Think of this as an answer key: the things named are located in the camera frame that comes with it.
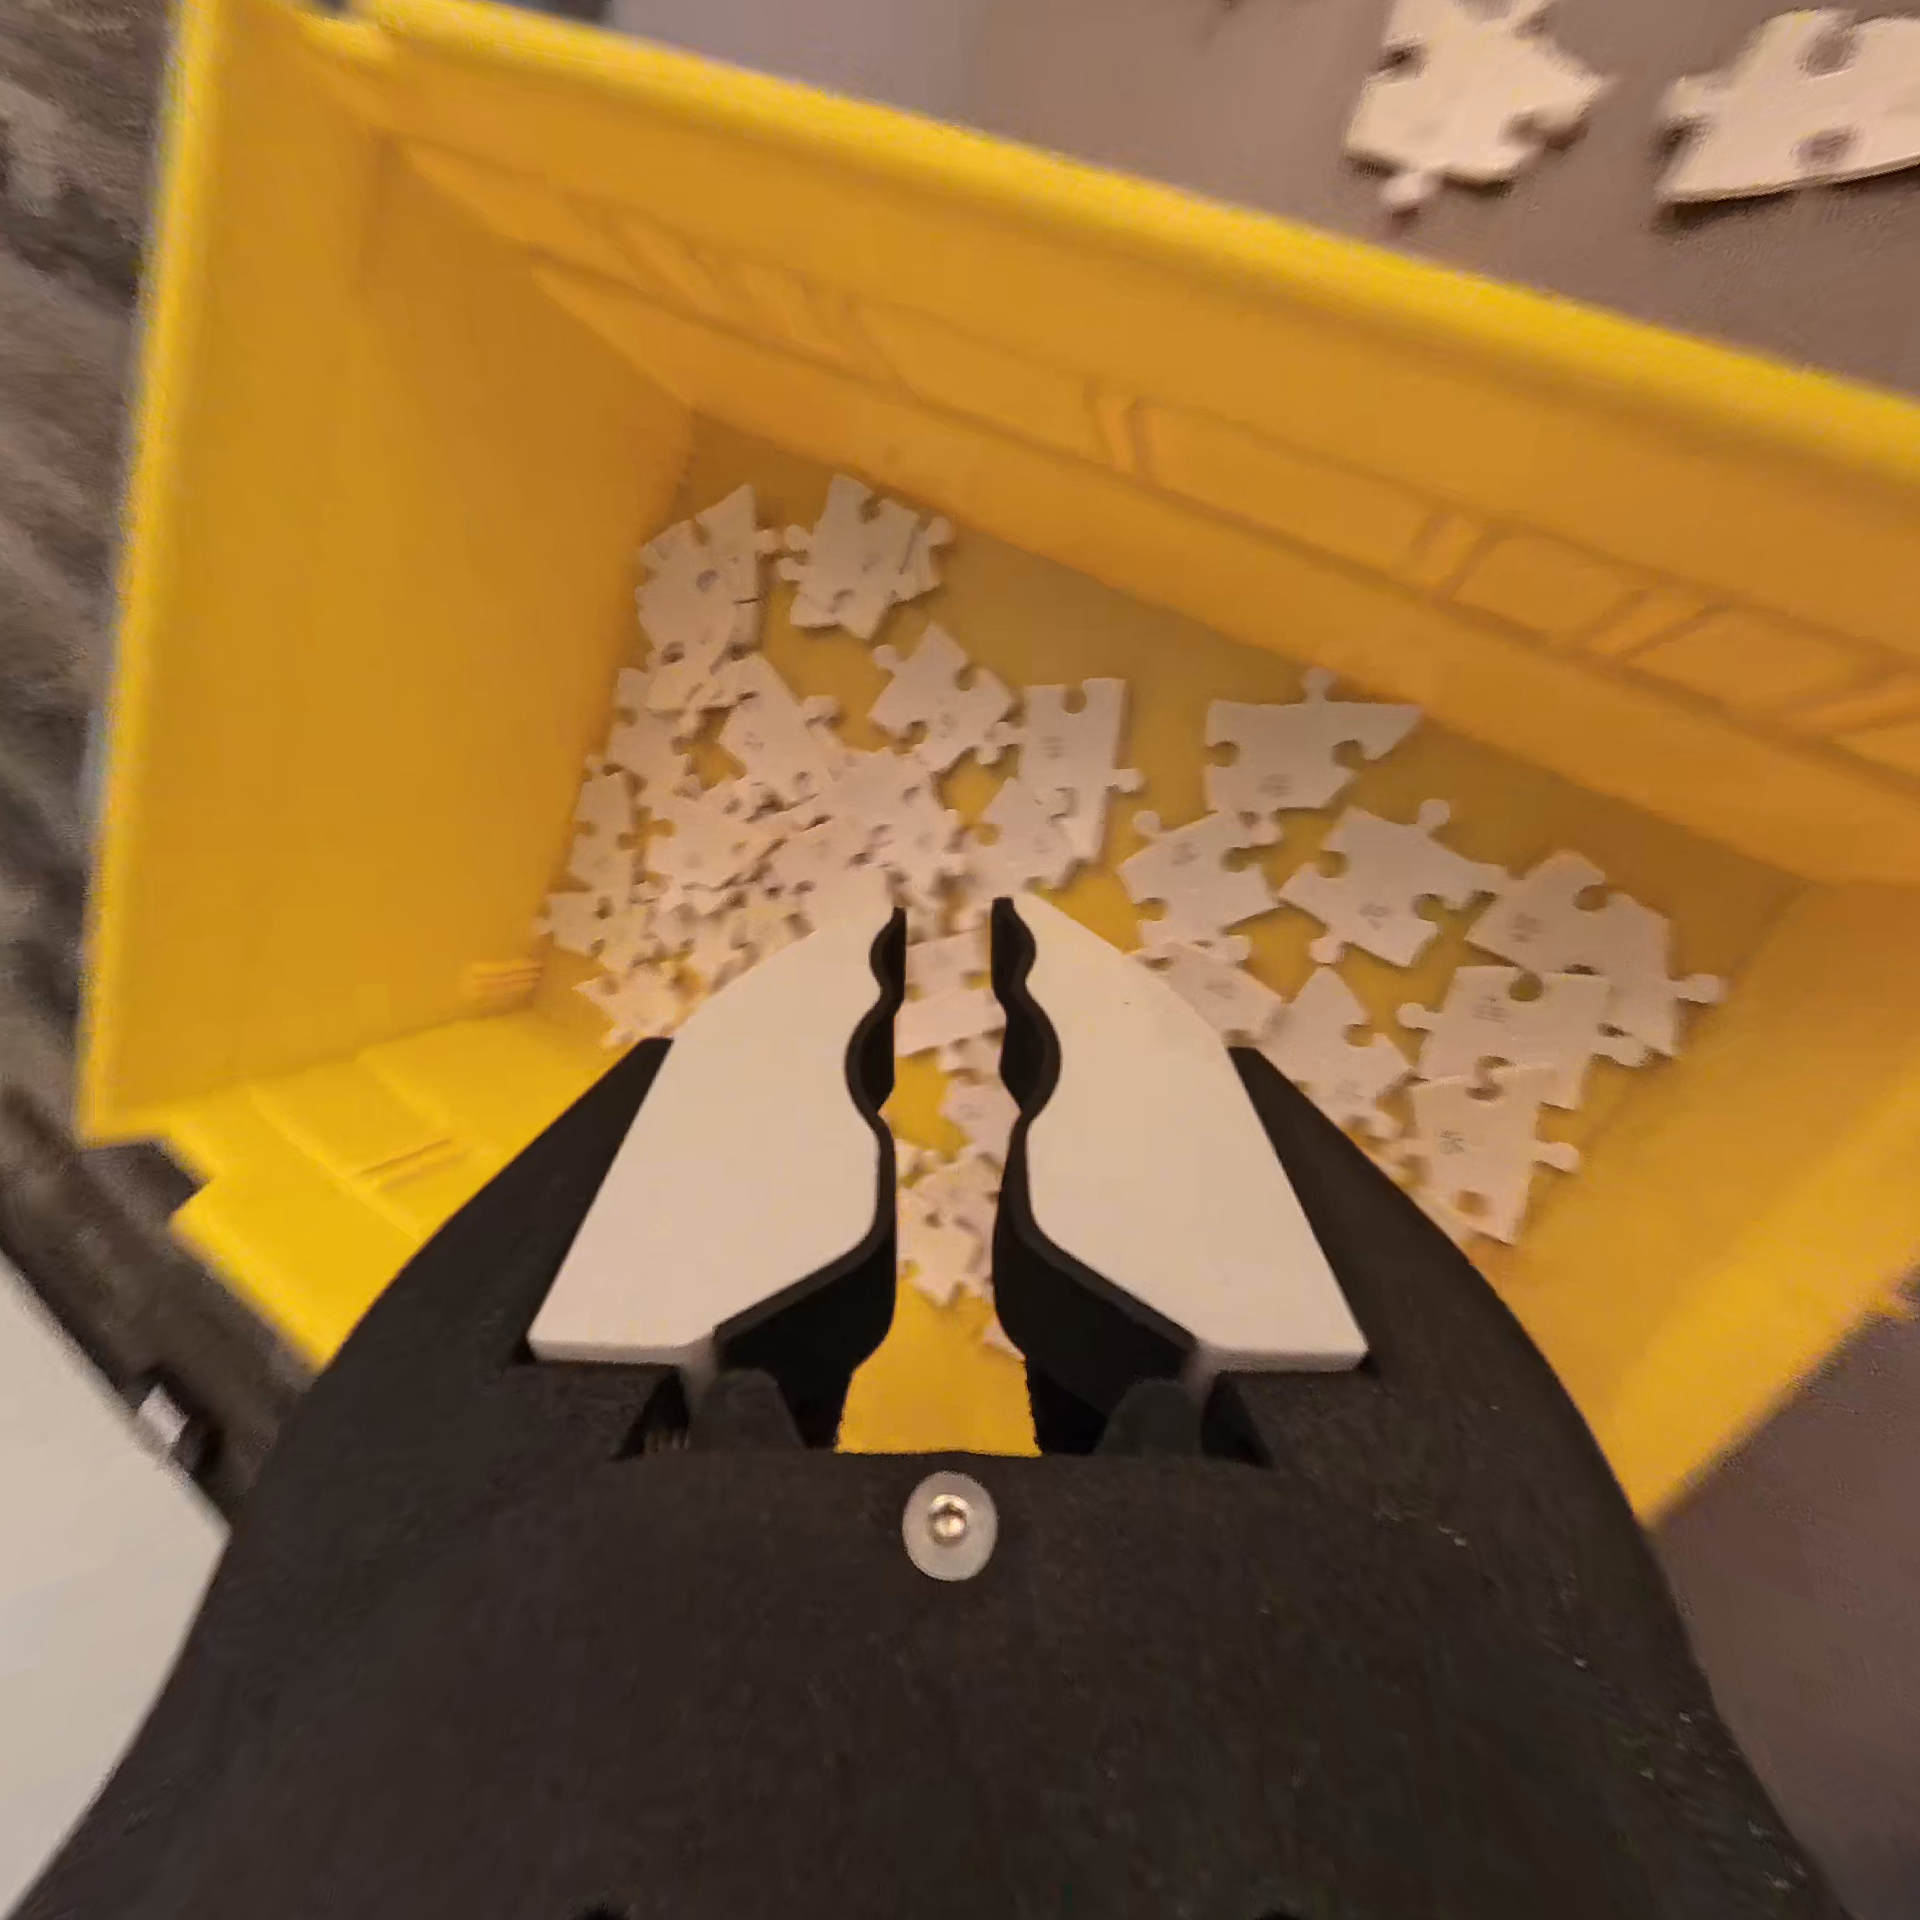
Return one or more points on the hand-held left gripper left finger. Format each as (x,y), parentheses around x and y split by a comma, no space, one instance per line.
(722,1201)

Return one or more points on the yellow plastic bin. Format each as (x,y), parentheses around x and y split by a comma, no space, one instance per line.
(363,599)

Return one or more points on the spread of white jigsaw pieces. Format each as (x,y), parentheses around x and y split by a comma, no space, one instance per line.
(1475,91)

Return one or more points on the pile of puzzle pieces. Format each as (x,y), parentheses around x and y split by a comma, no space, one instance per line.
(747,745)

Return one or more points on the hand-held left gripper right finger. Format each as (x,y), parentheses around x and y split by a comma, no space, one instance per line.
(1178,1201)

